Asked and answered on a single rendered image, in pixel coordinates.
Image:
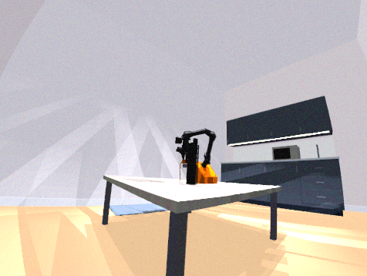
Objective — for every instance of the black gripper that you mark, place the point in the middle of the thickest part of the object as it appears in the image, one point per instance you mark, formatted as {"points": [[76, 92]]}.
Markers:
{"points": [[182, 151]]}

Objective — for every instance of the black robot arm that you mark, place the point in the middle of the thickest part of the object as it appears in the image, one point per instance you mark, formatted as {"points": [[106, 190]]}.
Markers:
{"points": [[188, 134]]}

